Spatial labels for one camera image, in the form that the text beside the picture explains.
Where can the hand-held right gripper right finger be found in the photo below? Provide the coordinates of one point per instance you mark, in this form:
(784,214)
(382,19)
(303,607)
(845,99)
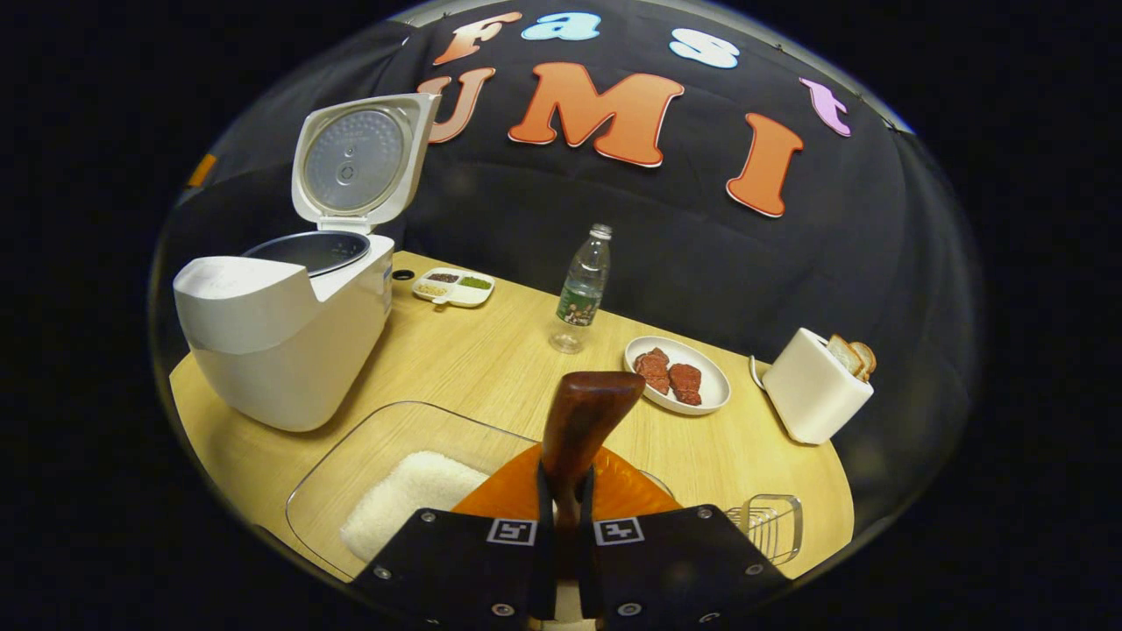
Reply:
(585,570)

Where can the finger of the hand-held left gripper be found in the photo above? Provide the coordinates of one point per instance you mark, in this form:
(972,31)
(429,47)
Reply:
(202,170)

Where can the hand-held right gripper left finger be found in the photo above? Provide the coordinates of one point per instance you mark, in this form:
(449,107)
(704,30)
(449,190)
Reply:
(544,570)

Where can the white rice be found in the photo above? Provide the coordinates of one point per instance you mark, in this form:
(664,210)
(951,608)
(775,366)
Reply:
(412,499)

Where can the brown wooden spoon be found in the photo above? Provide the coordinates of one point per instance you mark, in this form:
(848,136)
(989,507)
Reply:
(583,412)

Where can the white rice cooker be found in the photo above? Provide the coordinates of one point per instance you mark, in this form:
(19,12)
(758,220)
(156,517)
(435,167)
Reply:
(280,350)

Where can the red meat slice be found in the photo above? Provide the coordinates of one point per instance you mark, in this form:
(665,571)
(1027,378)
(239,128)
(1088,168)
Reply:
(653,370)
(685,384)

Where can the clear glass dish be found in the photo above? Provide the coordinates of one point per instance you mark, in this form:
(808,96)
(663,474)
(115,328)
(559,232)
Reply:
(368,438)

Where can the white oval plate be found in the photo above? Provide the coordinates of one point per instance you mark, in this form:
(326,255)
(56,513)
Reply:
(714,386)

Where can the clear plastic water bottle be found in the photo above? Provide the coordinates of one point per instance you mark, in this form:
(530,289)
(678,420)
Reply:
(580,298)

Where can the white toaster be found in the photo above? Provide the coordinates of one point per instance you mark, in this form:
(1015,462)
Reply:
(811,399)

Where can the white divided grain dish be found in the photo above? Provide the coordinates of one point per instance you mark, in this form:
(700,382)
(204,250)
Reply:
(469,296)

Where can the toasted bread slice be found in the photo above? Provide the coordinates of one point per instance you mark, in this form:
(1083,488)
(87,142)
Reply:
(843,353)
(866,358)

